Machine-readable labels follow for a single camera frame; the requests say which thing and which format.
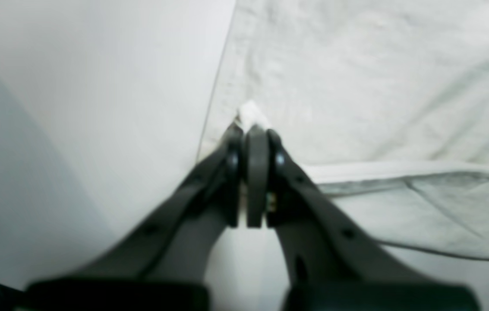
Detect grey t-shirt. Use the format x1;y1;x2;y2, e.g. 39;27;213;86
197;0;489;311

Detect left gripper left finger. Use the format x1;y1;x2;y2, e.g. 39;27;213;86
25;125;243;311

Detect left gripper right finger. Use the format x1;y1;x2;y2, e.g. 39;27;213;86
244;125;480;311

